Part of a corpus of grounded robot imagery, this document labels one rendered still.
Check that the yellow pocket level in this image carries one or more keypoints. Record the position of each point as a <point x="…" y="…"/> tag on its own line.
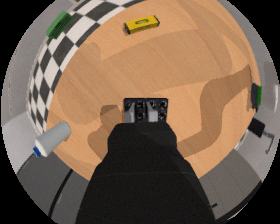
<point x="141" y="23"/>

